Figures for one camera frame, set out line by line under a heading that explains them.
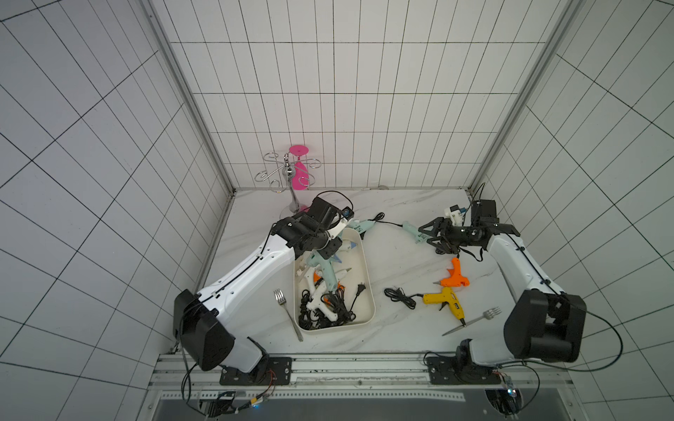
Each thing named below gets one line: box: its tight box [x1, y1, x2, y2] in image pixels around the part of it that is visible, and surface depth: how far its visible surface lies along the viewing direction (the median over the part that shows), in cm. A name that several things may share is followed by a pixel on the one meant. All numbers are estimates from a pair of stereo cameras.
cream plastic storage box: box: [293, 228, 376, 333], surface depth 85 cm
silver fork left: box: [272, 288, 304, 343], surface depth 88 cm
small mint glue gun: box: [346, 218, 375, 235], surface depth 106 cm
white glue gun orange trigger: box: [306, 292, 339, 322], surface depth 81 cm
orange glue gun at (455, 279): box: [432, 256, 471, 288], surface depth 92 cm
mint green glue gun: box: [307, 249, 338, 293], surface depth 75 cm
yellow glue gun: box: [422, 286, 467, 328], surface depth 87 cm
